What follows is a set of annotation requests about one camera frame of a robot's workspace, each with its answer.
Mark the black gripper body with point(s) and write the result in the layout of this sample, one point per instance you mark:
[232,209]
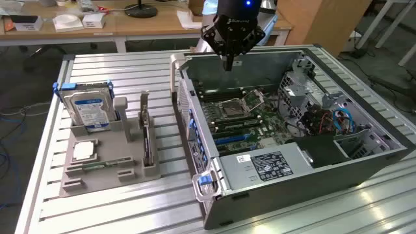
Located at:
[238,14]

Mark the low-profile graphics card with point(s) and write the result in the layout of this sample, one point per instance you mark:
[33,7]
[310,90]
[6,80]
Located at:
[148,136]

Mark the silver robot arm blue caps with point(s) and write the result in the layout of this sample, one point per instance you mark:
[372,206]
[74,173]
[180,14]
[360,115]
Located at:
[204,45]

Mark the white paper stack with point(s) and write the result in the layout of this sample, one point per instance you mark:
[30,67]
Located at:
[188,20]

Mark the wooden desk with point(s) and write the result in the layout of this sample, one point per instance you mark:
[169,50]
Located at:
[145,24]

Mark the wooden cabinet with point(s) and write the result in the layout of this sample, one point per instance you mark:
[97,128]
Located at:
[324,24]

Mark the black round lamp base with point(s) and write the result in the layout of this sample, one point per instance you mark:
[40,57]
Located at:
[141,11]

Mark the metal socket cover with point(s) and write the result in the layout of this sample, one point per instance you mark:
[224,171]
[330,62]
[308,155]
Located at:
[254,98]

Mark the perforated metal drive cage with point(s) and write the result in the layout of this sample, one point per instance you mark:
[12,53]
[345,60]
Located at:
[298,97]

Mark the CPU socket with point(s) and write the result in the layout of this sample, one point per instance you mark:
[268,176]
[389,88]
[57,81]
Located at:
[232,109]

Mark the black floor adapter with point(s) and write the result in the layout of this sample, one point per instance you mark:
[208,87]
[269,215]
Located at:
[357,53]

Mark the green motherboard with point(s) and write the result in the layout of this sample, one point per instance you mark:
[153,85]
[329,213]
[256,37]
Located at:
[269,122]

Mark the black installed RAM stick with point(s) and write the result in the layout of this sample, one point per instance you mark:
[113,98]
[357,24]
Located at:
[237,124]

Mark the small white labelled box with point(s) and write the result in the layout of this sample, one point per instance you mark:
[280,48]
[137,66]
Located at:
[93,20]

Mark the silver chipset heatsink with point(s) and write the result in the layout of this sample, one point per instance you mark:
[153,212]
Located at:
[268,142]

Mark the white round holder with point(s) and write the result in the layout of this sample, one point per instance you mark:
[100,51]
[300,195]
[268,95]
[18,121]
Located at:
[68,23]

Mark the hard disk blue label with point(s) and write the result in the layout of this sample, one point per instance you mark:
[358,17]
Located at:
[89,109]

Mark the blue disk caddy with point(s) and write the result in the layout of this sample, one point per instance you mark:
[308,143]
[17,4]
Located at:
[68,86]

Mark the black plastic shroud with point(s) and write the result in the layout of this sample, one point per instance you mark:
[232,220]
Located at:
[321,151]

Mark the grey power supply unit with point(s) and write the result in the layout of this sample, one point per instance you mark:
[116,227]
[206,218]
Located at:
[276,168]

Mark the silver disk bay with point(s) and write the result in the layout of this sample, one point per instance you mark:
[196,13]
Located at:
[364,143]

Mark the grey plastic parts rack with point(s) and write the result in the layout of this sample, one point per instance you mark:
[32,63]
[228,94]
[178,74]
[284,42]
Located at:
[110,151]

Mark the white box black top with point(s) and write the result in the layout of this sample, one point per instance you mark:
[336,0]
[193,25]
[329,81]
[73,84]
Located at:
[26,24]

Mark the blue case latch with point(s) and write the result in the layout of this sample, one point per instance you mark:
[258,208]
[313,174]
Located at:
[204,181]

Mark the silver CPU chip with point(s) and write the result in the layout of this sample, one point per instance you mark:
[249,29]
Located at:
[84,151]

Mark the orange card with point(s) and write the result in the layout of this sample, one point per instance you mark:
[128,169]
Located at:
[9,26]

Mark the green RAM stick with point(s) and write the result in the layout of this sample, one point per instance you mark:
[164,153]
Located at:
[97,166]

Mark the open black PC case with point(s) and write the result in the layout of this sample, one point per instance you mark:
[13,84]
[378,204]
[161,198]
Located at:
[292,195]

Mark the white table frame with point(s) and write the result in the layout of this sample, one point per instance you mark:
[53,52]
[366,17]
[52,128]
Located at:
[370,30]

